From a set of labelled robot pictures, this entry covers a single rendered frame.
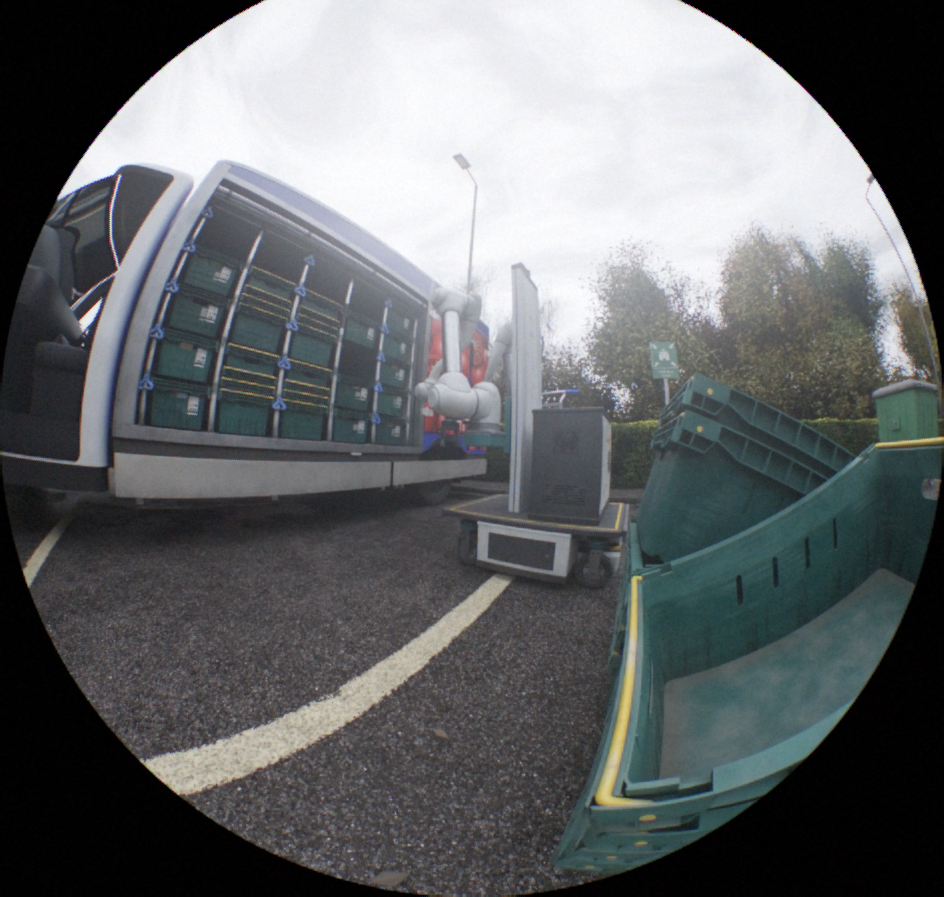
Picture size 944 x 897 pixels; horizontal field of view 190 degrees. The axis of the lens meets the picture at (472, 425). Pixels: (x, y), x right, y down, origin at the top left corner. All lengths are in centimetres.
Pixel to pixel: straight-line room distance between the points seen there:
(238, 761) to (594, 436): 155
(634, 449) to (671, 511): 382
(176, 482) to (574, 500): 194
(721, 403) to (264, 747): 108
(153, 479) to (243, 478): 55
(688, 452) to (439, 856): 81
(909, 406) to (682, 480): 507
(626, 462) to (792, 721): 408
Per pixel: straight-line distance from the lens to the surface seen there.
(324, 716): 82
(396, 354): 281
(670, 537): 55
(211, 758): 81
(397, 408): 274
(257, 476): 180
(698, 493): 54
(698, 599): 54
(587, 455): 128
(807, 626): 69
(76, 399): 216
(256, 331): 203
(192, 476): 171
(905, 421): 546
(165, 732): 89
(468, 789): 70
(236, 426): 192
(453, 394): 132
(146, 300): 180
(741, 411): 56
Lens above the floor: 65
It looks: 5 degrees up
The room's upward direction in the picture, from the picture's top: 2 degrees clockwise
